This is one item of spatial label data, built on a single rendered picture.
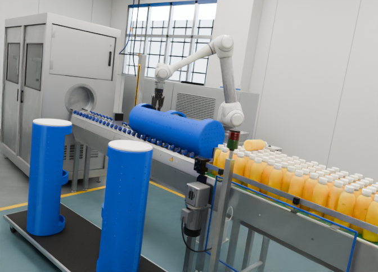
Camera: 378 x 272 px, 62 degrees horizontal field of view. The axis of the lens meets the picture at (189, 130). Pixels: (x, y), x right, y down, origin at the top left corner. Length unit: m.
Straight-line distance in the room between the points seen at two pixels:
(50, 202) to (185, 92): 2.39
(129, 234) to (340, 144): 3.38
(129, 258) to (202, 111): 2.42
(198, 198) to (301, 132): 3.15
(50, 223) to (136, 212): 0.92
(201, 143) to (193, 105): 2.05
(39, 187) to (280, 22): 4.00
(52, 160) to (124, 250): 0.90
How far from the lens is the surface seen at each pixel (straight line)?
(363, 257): 1.64
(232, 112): 2.57
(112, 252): 2.16
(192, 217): 1.99
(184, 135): 2.26
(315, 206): 1.68
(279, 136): 4.98
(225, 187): 1.74
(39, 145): 2.57
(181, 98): 4.33
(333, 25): 4.89
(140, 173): 1.95
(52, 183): 2.63
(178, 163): 2.35
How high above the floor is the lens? 1.48
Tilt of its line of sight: 9 degrees down
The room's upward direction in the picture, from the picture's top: 8 degrees clockwise
